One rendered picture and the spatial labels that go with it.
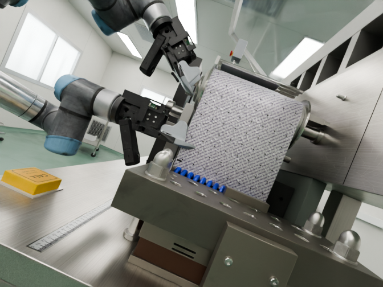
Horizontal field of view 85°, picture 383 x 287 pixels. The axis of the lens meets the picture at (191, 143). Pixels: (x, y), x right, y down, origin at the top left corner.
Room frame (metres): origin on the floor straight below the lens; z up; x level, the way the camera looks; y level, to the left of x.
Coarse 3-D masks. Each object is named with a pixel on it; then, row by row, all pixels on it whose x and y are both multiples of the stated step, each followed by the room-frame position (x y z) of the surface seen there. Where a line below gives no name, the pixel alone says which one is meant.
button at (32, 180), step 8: (24, 168) 0.43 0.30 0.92; (32, 168) 0.44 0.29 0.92; (8, 176) 0.39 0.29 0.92; (16, 176) 0.39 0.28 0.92; (24, 176) 0.39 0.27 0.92; (32, 176) 0.41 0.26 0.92; (40, 176) 0.42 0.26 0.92; (48, 176) 0.44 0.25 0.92; (16, 184) 0.39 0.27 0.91; (24, 184) 0.38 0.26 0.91; (32, 184) 0.38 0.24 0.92; (40, 184) 0.39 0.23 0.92; (48, 184) 0.41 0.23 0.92; (56, 184) 0.44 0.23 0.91; (32, 192) 0.38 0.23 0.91; (40, 192) 0.40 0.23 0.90
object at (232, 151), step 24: (192, 120) 0.50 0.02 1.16; (216, 120) 0.50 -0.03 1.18; (240, 120) 0.50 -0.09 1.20; (192, 144) 0.50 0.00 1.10; (216, 144) 0.50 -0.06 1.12; (240, 144) 0.50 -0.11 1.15; (264, 144) 0.49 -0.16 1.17; (288, 144) 0.49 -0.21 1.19; (192, 168) 0.50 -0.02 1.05; (216, 168) 0.50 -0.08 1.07; (240, 168) 0.49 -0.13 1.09; (264, 168) 0.49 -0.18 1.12; (264, 192) 0.49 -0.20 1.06
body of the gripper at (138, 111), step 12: (120, 96) 0.50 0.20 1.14; (132, 96) 0.50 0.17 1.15; (120, 108) 0.50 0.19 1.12; (132, 108) 0.50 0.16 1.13; (144, 108) 0.48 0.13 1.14; (156, 108) 0.50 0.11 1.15; (132, 120) 0.50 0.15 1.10; (144, 120) 0.49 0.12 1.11; (156, 120) 0.49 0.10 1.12; (144, 132) 0.48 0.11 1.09
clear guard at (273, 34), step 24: (264, 0) 0.96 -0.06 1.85; (288, 0) 0.84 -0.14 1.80; (312, 0) 0.75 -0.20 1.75; (336, 0) 0.67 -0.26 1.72; (360, 0) 0.61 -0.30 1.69; (240, 24) 1.28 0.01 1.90; (264, 24) 1.07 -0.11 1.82; (288, 24) 0.93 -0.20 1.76; (312, 24) 0.82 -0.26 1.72; (336, 24) 0.73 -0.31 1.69; (264, 48) 1.21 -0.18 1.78; (288, 48) 1.03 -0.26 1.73; (312, 48) 0.89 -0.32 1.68; (264, 72) 1.39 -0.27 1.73; (288, 72) 1.15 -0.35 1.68
